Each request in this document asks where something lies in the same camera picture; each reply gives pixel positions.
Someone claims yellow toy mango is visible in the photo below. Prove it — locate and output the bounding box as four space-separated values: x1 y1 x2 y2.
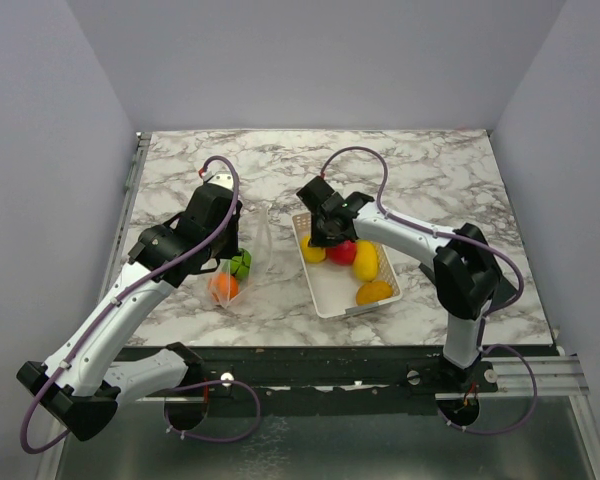
352 240 379 282

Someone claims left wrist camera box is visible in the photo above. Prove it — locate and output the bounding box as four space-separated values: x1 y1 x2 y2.
199 170 234 191

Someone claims black cutting board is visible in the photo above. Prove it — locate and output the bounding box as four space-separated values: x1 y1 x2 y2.
419 263 516 306

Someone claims yellow toy pear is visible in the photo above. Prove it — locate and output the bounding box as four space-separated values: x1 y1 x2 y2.
300 235 326 264

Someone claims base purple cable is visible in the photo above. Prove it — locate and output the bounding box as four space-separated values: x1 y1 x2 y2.
163 379 262 444
443 343 539 436

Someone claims green toy watermelon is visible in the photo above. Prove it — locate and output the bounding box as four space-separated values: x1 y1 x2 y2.
229 248 252 282

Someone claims black metal base rail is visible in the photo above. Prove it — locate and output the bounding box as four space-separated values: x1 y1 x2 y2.
114 344 501 416

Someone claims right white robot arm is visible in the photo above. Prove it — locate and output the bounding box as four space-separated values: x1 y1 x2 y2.
297 176 502 391

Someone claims clear zip top bag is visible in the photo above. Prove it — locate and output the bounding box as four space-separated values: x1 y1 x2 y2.
204 204 273 310

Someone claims red toy pomegranate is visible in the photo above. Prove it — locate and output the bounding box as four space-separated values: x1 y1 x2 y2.
325 240 357 266

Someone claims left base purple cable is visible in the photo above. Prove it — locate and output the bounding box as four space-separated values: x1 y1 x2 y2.
163 379 262 444

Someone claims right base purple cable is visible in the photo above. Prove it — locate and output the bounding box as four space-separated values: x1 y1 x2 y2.
443 343 539 436

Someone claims white perforated plastic basket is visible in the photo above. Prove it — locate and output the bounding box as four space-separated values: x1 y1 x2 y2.
292 212 402 319

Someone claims yellow orange toy lemon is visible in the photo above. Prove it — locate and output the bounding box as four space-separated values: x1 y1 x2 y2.
355 280 393 306

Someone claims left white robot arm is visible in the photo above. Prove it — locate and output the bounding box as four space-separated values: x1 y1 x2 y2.
16 173 242 441

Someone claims orange toy fruit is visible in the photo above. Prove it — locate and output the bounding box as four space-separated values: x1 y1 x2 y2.
207 273 239 304

